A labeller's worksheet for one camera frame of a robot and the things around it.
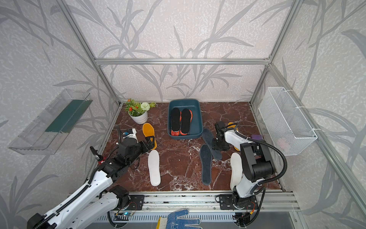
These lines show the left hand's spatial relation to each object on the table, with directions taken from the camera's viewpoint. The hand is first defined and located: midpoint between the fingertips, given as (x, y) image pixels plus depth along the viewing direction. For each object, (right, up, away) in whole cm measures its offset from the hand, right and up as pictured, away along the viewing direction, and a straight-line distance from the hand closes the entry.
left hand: (150, 140), depth 79 cm
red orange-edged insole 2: (+23, +12, +29) cm, 39 cm away
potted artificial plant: (-14, +16, +20) cm, 29 cm away
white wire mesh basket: (+67, +8, -15) cm, 69 cm away
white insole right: (+51, -19, +6) cm, 54 cm away
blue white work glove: (+14, -38, -11) cm, 42 cm away
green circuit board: (-9, -36, -8) cm, 38 cm away
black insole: (+11, +11, +28) cm, 32 cm away
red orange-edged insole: (+12, +1, +20) cm, 23 cm away
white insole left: (+1, -18, +7) cm, 19 cm away
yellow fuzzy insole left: (-8, +3, +24) cm, 26 cm away
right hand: (+40, -7, +15) cm, 43 cm away
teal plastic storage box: (+27, +5, +24) cm, 36 cm away
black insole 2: (+19, +10, +26) cm, 34 cm away
